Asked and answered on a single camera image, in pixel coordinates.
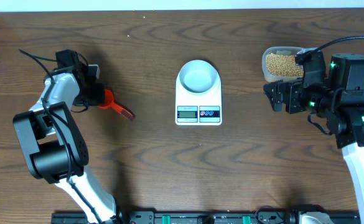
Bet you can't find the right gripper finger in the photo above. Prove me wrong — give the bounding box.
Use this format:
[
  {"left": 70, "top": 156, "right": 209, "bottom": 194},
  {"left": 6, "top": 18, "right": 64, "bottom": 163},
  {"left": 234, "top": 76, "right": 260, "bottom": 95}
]
[
  {"left": 264, "top": 90, "right": 284, "bottom": 111},
  {"left": 263, "top": 81, "right": 283, "bottom": 93}
]

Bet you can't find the orange plastic scoop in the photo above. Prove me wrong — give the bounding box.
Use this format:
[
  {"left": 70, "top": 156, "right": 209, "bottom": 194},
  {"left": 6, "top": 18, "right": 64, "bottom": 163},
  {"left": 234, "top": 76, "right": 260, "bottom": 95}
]
[{"left": 98, "top": 90, "right": 134, "bottom": 121}]

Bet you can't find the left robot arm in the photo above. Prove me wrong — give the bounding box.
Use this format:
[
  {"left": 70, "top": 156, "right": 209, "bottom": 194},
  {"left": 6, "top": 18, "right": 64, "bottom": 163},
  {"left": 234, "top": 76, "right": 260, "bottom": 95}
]
[{"left": 13, "top": 65, "right": 129, "bottom": 223}]

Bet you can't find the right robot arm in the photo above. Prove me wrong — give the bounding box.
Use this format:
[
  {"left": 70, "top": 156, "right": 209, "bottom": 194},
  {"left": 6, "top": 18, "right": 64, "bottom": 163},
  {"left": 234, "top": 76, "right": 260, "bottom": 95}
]
[{"left": 263, "top": 50, "right": 364, "bottom": 223}]

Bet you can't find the grey round bowl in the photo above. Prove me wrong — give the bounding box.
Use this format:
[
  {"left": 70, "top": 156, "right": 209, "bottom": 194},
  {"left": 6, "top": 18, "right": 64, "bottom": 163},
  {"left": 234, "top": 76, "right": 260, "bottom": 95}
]
[{"left": 178, "top": 60, "right": 220, "bottom": 94}]

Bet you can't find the white digital kitchen scale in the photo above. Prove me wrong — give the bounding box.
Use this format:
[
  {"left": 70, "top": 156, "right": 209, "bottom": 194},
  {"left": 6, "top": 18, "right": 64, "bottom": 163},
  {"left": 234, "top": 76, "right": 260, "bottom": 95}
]
[{"left": 175, "top": 76, "right": 223, "bottom": 126}]

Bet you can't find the clear plastic soybean container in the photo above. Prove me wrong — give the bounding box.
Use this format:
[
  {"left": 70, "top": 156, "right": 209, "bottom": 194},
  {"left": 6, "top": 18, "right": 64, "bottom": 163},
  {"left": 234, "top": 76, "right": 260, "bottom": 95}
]
[{"left": 262, "top": 47, "right": 304, "bottom": 83}]

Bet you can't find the right black cable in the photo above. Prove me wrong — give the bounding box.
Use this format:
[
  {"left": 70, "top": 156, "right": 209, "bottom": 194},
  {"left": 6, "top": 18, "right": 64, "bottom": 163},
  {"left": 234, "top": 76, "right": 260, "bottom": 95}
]
[{"left": 296, "top": 35, "right": 364, "bottom": 62}]

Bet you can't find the black cable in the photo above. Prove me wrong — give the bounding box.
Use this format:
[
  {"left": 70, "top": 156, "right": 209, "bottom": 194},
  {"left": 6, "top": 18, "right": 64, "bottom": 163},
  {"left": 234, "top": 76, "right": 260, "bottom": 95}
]
[
  {"left": 19, "top": 49, "right": 105, "bottom": 224},
  {"left": 296, "top": 35, "right": 364, "bottom": 62}
]

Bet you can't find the left black cable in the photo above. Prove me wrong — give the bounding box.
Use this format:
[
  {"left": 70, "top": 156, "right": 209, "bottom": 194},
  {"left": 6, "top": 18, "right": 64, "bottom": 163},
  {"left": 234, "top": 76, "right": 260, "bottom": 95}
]
[{"left": 19, "top": 49, "right": 105, "bottom": 224}]

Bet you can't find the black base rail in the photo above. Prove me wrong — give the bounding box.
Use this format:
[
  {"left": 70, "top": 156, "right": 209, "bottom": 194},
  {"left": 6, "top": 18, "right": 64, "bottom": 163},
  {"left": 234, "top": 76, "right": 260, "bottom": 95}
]
[{"left": 50, "top": 205, "right": 362, "bottom": 224}]

